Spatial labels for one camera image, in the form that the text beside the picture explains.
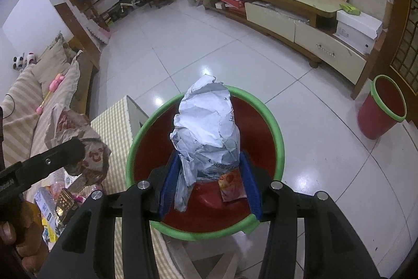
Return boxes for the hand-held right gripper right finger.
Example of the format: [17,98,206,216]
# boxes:
[240,150,381,279]

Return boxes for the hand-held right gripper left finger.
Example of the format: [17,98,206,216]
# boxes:
[37,153,183,279]

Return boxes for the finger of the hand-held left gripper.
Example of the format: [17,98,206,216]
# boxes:
[20,137,85,191]

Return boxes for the floral wrapper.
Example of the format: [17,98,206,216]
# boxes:
[46,103,112,186]

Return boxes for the red bin with green rim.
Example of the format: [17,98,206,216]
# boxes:
[126,85,285,242]
[357,75,408,140]

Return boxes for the white paper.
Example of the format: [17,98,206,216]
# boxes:
[170,74,241,212]

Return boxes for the person's left hand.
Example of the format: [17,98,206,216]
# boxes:
[0,199,50,268]

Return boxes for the red orange snack wrapper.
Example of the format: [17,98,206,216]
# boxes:
[218,169,248,202]

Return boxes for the blue printed box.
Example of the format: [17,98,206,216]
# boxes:
[34,186,61,242]

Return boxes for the striped beige sofa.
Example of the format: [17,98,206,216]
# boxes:
[0,32,95,168]

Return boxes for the pink toy wand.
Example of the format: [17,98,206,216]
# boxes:
[37,73,66,114]

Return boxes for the beige sofa cushion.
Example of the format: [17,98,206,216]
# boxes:
[33,34,77,87]

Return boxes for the pink foam mat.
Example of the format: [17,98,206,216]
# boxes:
[85,22,113,46]

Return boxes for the white balance bike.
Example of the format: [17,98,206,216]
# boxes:
[113,0,149,16]

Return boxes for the white cardboard box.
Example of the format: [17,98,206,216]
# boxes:
[333,9,383,55]

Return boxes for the green packet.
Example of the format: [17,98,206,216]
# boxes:
[339,2,361,16]

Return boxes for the wooden lattice door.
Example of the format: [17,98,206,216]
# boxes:
[388,0,418,93]

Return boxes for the white table leg frame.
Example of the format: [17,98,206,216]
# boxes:
[166,230,252,279]

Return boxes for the black cable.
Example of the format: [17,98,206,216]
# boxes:
[0,94,17,119]

